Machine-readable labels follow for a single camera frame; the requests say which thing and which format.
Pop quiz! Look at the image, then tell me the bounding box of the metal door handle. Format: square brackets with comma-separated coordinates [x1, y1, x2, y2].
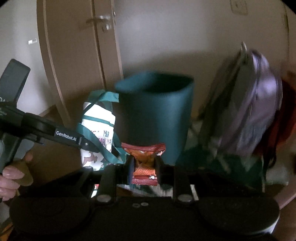
[86, 14, 111, 32]

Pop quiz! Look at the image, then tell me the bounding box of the person's left hand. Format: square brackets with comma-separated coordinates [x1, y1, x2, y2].
[0, 154, 34, 202]

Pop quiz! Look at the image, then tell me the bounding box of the orange snack wrapper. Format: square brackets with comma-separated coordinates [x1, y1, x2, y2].
[121, 142, 167, 186]

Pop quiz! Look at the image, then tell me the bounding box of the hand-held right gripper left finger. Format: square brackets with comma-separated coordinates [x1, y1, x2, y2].
[79, 156, 135, 205]

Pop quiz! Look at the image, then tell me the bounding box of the teal trash bin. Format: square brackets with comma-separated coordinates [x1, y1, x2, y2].
[115, 72, 194, 165]

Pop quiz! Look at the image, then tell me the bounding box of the beige door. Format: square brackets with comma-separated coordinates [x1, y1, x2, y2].
[36, 0, 124, 118]

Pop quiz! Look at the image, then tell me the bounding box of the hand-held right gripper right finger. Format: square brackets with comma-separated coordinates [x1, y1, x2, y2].
[154, 156, 222, 205]

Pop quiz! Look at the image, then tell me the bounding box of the orange bag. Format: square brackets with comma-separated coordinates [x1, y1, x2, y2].
[264, 72, 296, 163]

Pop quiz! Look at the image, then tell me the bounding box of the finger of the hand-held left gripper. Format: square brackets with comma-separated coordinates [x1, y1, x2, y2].
[54, 126, 102, 154]

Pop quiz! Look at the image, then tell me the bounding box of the lilac and grey backpack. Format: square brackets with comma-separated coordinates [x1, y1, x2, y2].
[199, 42, 284, 193]

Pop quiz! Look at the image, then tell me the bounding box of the beige wall socket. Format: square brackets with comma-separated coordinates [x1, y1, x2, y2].
[230, 0, 251, 15]

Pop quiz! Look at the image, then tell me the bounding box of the printed gift bag green ribbon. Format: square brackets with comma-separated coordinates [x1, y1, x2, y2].
[77, 90, 127, 197]

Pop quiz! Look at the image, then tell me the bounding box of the teal and white zigzag quilt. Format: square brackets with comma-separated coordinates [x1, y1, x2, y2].
[178, 120, 266, 193]

